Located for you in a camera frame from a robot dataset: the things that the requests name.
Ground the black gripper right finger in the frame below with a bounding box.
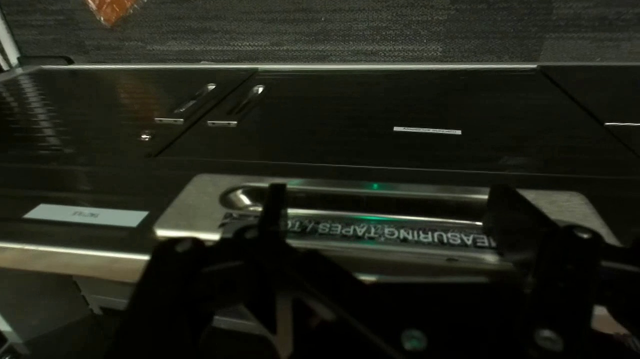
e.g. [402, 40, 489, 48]
[484, 183, 640, 359]

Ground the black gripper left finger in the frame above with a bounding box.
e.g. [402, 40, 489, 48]
[111, 181, 403, 359]

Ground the white drawer label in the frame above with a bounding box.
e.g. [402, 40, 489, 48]
[21, 201, 151, 229]

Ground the grey metal open drawer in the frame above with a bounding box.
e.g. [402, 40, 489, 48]
[0, 157, 640, 295]

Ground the orange patterned object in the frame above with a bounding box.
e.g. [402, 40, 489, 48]
[83, 0, 143, 30]

